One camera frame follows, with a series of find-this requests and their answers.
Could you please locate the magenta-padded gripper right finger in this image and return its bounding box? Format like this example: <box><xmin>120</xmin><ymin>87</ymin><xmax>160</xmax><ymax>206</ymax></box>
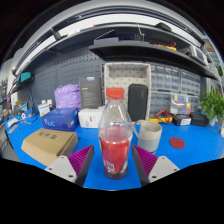
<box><xmin>131</xmin><ymin>144</ymin><xmax>181</xmax><ymax>187</ymax></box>

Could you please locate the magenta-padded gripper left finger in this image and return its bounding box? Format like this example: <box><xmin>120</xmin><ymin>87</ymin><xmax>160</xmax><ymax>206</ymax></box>
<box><xmin>45</xmin><ymin>144</ymin><xmax>95</xmax><ymax>187</ymax></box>

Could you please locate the clear bottle with red drink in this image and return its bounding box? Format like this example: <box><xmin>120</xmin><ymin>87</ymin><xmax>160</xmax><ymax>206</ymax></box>
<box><xmin>98</xmin><ymin>87</ymin><xmax>134</xmax><ymax>181</ymax></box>

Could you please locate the grey and white mug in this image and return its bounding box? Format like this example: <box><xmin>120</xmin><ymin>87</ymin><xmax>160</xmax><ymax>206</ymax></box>
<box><xmin>132</xmin><ymin>119</ymin><xmax>163</xmax><ymax>155</ymax></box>

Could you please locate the flat round red coaster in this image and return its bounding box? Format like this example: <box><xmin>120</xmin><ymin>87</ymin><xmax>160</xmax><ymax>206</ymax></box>
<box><xmin>169</xmin><ymin>137</ymin><xmax>186</xmax><ymax>150</ymax></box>

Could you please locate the brown cardboard box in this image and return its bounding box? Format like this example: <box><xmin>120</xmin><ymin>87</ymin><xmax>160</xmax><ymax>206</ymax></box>
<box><xmin>20</xmin><ymin>127</ymin><xmax>79</xmax><ymax>167</ymax></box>

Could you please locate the yellow multimeter with red leads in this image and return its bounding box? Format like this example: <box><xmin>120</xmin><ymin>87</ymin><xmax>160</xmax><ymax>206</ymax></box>
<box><xmin>148</xmin><ymin>109</ymin><xmax>174</xmax><ymax>124</ymax></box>

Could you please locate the blue carton box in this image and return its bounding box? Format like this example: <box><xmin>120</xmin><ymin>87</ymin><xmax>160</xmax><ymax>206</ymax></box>
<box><xmin>41</xmin><ymin>107</ymin><xmax>80</xmax><ymax>132</ymax></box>

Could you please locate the small black box white label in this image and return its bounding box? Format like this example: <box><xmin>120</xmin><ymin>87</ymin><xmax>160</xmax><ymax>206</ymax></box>
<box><xmin>172</xmin><ymin>113</ymin><xmax>192</xmax><ymax>127</ymax></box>

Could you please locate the black zip case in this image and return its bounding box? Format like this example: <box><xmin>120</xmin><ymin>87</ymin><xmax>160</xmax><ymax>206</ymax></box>
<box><xmin>127</xmin><ymin>83</ymin><xmax>149</xmax><ymax>123</ymax></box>

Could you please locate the low grey drawer cabinet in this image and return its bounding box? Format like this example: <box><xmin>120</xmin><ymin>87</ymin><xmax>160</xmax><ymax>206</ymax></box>
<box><xmin>149</xmin><ymin>90</ymin><xmax>173</xmax><ymax>114</ymax></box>

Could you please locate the purple plastic bag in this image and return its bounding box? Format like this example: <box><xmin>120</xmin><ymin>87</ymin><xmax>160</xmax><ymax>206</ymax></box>
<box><xmin>53</xmin><ymin>83</ymin><xmax>82</xmax><ymax>111</ymax></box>

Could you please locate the clear organiser with coloured parts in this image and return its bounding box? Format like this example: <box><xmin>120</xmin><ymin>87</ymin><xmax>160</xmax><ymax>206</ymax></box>
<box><xmin>170</xmin><ymin>93</ymin><xmax>192</xmax><ymax>115</ymax></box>

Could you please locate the flat black pouch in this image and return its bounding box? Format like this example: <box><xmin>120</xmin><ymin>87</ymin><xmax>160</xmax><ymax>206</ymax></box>
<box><xmin>189</xmin><ymin>111</ymin><xmax>210</xmax><ymax>128</ymax></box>

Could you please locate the dark grey product box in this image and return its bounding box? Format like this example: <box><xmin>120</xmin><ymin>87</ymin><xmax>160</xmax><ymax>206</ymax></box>
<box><xmin>78</xmin><ymin>76</ymin><xmax>103</xmax><ymax>110</ymax></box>

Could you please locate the wide grey drawer cabinet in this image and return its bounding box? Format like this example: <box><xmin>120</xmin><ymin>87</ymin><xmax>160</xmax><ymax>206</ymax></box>
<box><xmin>149</xmin><ymin>63</ymin><xmax>182</xmax><ymax>92</ymax></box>

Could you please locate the green potted plant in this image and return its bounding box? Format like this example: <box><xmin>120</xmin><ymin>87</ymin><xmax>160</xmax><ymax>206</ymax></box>
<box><xmin>199</xmin><ymin>85</ymin><xmax>224</xmax><ymax>127</ymax></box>

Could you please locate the white perforated tray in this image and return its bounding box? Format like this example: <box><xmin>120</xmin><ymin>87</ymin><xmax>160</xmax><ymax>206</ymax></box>
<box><xmin>103</xmin><ymin>62</ymin><xmax>152</xmax><ymax>123</ymax></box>

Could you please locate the dark workbench shelf unit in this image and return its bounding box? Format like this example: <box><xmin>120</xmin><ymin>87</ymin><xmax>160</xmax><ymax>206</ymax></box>
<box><xmin>13</xmin><ymin>19</ymin><xmax>219</xmax><ymax>81</ymax></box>

